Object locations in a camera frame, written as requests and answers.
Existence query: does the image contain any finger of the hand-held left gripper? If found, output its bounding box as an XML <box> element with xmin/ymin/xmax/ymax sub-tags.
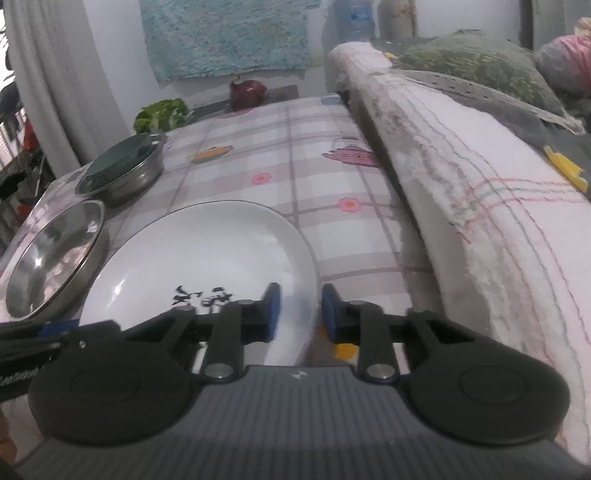
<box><xmin>0</xmin><ymin>319</ymin><xmax>122</xmax><ymax>365</ymax></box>

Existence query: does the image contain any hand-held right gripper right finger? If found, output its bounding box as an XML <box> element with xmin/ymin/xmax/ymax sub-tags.
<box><xmin>321</xmin><ymin>283</ymin><xmax>477</xmax><ymax>385</ymax></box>

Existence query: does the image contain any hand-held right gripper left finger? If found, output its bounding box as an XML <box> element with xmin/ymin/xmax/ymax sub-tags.
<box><xmin>121</xmin><ymin>282</ymin><xmax>282</xmax><ymax>383</ymax></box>

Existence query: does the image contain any shallow steel plate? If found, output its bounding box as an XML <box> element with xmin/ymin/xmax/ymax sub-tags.
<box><xmin>4</xmin><ymin>199</ymin><xmax>110</xmax><ymax>322</ymax></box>

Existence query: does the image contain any white plate with black print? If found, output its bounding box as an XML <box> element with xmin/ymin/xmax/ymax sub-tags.
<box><xmin>78</xmin><ymin>199</ymin><xmax>321</xmax><ymax>366</ymax></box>

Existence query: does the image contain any deep steel bowl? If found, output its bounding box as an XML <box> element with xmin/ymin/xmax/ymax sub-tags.
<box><xmin>75</xmin><ymin>131</ymin><xmax>168</xmax><ymax>207</ymax></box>

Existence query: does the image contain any green ceramic bowl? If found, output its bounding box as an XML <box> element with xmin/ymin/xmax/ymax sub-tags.
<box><xmin>85</xmin><ymin>133</ymin><xmax>161</xmax><ymax>184</ymax></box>

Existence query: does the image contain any checked teapot print tablecloth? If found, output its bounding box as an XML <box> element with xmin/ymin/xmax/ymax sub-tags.
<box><xmin>0</xmin><ymin>93</ymin><xmax>441</xmax><ymax>366</ymax></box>

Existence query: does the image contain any white fringed sofa throw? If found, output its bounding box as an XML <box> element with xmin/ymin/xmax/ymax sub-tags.
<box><xmin>327</xmin><ymin>41</ymin><xmax>591</xmax><ymax>464</ymax></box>

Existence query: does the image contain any dark low table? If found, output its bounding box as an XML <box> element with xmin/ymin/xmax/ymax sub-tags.
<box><xmin>184</xmin><ymin>84</ymin><xmax>299</xmax><ymax>121</ymax></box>

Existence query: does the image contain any dark red round vegetable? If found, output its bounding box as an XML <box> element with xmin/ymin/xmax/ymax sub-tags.
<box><xmin>229</xmin><ymin>78</ymin><xmax>268</xmax><ymax>112</ymax></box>

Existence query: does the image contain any green lettuce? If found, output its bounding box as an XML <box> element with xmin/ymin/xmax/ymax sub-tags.
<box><xmin>133</xmin><ymin>98</ymin><xmax>189</xmax><ymax>135</ymax></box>

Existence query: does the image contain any grey curtain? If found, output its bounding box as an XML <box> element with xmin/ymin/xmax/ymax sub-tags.
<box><xmin>2</xmin><ymin>0</ymin><xmax>136</xmax><ymax>168</ymax></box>

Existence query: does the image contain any grey blanket with yellow shapes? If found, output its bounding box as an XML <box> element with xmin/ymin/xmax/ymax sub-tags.
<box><xmin>416</xmin><ymin>37</ymin><xmax>591</xmax><ymax>200</ymax></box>

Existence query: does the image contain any green leaf print cushion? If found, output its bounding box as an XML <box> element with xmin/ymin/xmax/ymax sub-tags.
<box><xmin>396</xmin><ymin>30</ymin><xmax>570</xmax><ymax>119</ymax></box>

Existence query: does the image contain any clear water bottle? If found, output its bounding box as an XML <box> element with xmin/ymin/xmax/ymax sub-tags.
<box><xmin>332</xmin><ymin>0</ymin><xmax>374</xmax><ymax>42</ymax></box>

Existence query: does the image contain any pale ceramic vase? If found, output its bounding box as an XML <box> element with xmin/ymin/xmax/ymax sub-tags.
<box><xmin>377</xmin><ymin>0</ymin><xmax>419</xmax><ymax>38</ymax></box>

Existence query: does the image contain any pink plastic bag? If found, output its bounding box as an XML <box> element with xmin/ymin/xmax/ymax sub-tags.
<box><xmin>534</xmin><ymin>17</ymin><xmax>591</xmax><ymax>95</ymax></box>

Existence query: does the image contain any blue shaggy wall rug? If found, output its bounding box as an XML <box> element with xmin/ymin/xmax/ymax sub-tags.
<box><xmin>139</xmin><ymin>0</ymin><xmax>310</xmax><ymax>84</ymax></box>

